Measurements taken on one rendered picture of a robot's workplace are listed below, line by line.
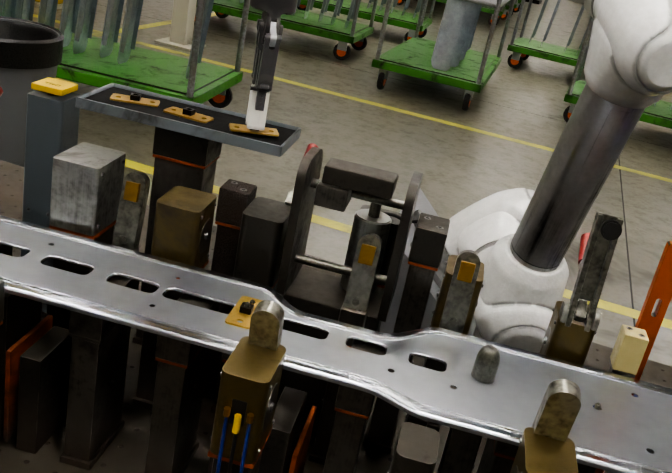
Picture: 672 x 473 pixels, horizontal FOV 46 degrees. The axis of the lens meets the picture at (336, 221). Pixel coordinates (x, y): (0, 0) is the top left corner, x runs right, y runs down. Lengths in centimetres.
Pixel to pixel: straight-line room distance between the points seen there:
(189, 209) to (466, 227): 70
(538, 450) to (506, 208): 85
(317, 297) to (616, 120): 55
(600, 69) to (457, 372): 51
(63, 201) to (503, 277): 79
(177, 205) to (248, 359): 37
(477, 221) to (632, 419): 69
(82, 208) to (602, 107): 83
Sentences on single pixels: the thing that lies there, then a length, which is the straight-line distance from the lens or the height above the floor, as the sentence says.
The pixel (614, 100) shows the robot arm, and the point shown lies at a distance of 131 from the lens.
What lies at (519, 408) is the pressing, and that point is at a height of 100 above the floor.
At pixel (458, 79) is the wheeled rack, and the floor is 27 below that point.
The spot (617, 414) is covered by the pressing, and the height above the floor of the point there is 100.
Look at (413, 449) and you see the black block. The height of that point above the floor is 99.
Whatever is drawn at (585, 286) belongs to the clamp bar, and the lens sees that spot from 123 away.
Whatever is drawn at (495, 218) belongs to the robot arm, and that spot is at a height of 101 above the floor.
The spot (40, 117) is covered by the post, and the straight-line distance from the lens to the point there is 153.
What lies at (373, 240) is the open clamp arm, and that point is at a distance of 120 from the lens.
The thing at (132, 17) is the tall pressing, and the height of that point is 59.
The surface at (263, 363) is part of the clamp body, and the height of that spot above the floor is 105.
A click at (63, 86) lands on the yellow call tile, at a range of 153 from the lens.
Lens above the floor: 156
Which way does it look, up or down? 22 degrees down
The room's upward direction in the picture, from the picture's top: 11 degrees clockwise
